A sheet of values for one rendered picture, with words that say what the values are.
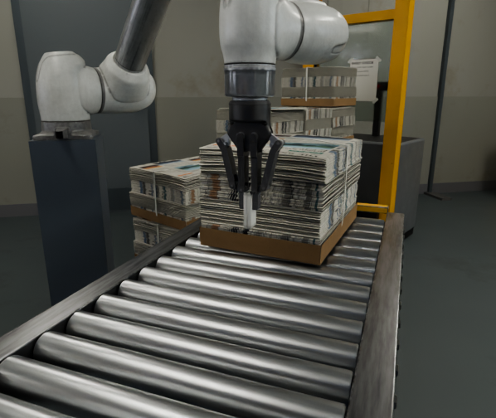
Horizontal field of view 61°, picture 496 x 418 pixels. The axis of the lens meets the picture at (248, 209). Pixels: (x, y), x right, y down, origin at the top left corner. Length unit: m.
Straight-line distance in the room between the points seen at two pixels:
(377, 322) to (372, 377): 0.14
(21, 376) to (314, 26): 0.71
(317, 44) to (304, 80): 1.83
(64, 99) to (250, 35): 0.88
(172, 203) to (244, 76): 1.07
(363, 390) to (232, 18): 0.57
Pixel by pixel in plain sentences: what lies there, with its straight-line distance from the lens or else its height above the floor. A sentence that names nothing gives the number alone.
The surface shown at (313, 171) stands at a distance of 0.82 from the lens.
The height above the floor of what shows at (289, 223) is 0.89.
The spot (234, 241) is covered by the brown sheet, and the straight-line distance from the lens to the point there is 0.93.
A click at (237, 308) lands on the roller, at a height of 0.79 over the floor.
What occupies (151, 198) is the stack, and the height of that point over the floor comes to 0.71.
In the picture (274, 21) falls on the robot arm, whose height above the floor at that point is 1.26.
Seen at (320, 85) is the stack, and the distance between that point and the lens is 2.61.
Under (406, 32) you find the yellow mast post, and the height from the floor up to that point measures 1.50.
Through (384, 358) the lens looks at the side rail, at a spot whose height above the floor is 0.80.
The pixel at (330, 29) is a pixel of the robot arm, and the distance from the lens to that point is 0.84.
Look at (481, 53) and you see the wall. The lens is 5.53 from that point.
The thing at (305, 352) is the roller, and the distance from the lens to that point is 0.64.
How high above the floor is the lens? 1.15
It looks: 16 degrees down
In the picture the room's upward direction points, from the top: straight up
